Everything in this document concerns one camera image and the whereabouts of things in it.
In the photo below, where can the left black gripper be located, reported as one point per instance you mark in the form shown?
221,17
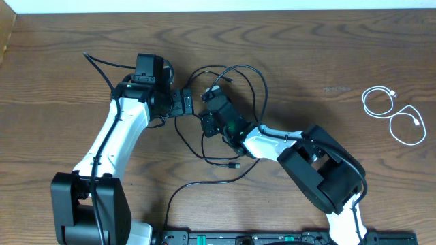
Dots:
179,109

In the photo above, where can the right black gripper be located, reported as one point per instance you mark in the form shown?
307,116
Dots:
207,121

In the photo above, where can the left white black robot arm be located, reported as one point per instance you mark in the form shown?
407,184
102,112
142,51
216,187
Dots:
89,203

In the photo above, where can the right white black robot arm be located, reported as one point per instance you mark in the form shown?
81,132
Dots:
328,176

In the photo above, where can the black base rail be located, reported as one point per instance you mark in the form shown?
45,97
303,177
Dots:
310,237

